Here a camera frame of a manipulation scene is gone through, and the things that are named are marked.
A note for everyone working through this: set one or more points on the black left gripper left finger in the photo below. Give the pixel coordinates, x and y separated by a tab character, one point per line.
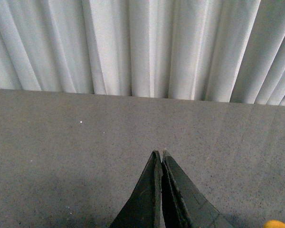
143	208

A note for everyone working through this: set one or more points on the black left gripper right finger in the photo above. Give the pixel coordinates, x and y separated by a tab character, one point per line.
183	205

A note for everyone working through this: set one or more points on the white pleated curtain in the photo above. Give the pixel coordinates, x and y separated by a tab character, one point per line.
210	50

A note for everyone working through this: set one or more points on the yellow mushroom push button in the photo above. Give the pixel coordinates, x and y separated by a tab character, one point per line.
274	224

